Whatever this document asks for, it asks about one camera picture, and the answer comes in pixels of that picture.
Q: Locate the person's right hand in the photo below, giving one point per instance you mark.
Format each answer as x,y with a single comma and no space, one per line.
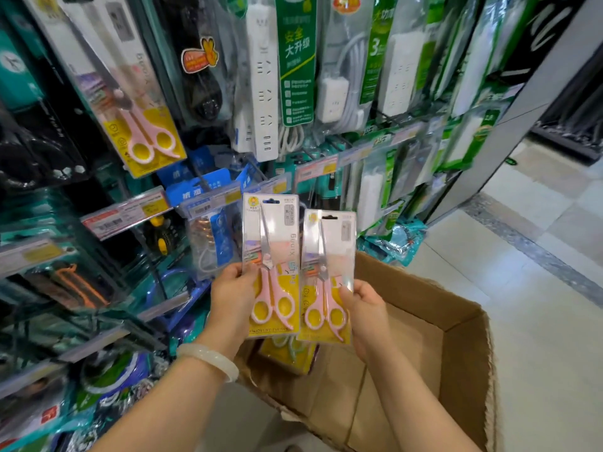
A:
370,324

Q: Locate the person's left hand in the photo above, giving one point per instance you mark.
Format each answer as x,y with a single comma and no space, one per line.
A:
228,301

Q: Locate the person's right thumb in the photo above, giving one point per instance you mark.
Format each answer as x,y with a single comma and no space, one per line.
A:
347,298

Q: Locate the person's left thumb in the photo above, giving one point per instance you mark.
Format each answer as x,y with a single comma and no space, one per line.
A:
245,271

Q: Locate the person's right forearm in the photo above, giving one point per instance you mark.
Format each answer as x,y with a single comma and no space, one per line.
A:
414,409

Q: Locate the person's left forearm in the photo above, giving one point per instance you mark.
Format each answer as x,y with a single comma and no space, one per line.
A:
174,409

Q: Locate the blue header hook pack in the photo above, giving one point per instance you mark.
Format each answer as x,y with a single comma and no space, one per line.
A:
212,240

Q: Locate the teal plastic packet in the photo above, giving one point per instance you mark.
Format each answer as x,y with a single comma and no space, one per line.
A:
393,242

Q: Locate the clear price tag holder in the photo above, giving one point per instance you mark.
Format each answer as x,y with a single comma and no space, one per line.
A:
212,200

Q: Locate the yellow scissors pack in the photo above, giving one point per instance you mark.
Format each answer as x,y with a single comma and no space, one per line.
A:
287,355

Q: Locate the yellow black screwdriver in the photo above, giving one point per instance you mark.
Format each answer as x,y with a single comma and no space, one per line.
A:
162,235

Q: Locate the white jade bangle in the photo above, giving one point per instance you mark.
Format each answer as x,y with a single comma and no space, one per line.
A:
212,357

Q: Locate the brown cardboard box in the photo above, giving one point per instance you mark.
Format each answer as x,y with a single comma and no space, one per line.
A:
424,353

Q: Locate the small white power strip pack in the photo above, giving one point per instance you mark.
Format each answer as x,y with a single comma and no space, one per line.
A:
374,192

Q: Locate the white yellow price tag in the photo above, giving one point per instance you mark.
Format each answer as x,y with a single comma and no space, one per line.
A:
127,212

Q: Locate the orange utility knife pack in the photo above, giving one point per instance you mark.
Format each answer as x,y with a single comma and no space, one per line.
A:
70,289

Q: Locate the long white power strip pack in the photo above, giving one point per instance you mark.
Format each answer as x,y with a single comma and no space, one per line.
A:
268,75

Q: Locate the black power strip pack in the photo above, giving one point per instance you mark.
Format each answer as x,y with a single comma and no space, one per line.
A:
200,65

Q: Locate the large pink scissors pack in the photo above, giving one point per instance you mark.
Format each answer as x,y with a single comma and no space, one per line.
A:
120,84

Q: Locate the wide white power strip pack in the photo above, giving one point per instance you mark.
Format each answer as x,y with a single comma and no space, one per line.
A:
400,65

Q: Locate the row of green-white socket packs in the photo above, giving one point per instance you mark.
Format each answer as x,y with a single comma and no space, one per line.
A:
476,75

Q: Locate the dark display shelf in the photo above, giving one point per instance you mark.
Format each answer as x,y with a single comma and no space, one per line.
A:
572,112

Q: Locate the price tag rail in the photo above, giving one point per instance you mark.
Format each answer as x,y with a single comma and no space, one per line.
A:
372,143

